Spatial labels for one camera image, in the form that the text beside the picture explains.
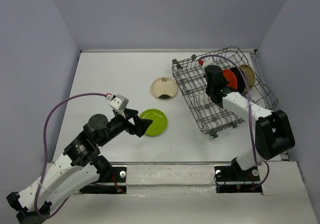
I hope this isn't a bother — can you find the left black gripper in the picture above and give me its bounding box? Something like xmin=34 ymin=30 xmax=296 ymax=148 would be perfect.
xmin=98 ymin=108 xmax=154 ymax=146

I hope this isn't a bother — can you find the orange plate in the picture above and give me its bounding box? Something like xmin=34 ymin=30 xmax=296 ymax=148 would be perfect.
xmin=222 ymin=69 xmax=238 ymax=90

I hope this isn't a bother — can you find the black plate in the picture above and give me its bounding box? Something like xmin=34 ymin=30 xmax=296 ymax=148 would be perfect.
xmin=230 ymin=67 xmax=246 ymax=93

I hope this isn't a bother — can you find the grey wire dish rack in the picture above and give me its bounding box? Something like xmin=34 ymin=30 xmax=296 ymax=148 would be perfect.
xmin=171 ymin=47 xmax=279 ymax=138

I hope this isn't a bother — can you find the cream floral plate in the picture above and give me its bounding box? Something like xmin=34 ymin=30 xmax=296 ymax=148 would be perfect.
xmin=239 ymin=64 xmax=256 ymax=89

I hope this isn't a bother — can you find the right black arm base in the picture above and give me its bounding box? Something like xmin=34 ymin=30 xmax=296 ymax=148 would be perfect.
xmin=213 ymin=159 xmax=263 ymax=194

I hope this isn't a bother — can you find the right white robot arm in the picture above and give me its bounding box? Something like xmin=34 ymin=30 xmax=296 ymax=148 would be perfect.
xmin=204 ymin=65 xmax=296 ymax=180

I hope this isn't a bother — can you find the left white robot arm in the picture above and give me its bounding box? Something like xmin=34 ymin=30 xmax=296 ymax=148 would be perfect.
xmin=7 ymin=108 xmax=152 ymax=223

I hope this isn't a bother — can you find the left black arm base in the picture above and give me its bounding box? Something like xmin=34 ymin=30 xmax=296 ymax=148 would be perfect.
xmin=79 ymin=165 xmax=127 ymax=194

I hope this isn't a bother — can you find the green plate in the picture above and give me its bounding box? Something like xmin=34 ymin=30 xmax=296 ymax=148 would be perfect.
xmin=139 ymin=109 xmax=168 ymax=137

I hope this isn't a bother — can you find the cream plate with dark spot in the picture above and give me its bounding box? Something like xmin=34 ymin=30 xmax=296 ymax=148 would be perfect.
xmin=150 ymin=77 xmax=178 ymax=100

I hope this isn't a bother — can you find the white foam strip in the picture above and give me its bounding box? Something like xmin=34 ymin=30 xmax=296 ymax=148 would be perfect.
xmin=125 ymin=164 xmax=215 ymax=186

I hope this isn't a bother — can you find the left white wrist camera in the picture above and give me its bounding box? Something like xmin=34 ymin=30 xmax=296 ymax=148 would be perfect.
xmin=105 ymin=94 xmax=129 ymax=117

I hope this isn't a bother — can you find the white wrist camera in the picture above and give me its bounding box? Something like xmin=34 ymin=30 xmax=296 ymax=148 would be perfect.
xmin=105 ymin=94 xmax=129 ymax=117
xmin=198 ymin=57 xmax=215 ymax=71

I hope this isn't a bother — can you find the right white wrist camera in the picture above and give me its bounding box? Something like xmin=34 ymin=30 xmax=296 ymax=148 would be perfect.
xmin=198 ymin=57 xmax=215 ymax=71

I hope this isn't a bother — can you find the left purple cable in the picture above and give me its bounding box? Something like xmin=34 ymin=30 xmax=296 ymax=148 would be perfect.
xmin=33 ymin=92 xmax=111 ymax=221

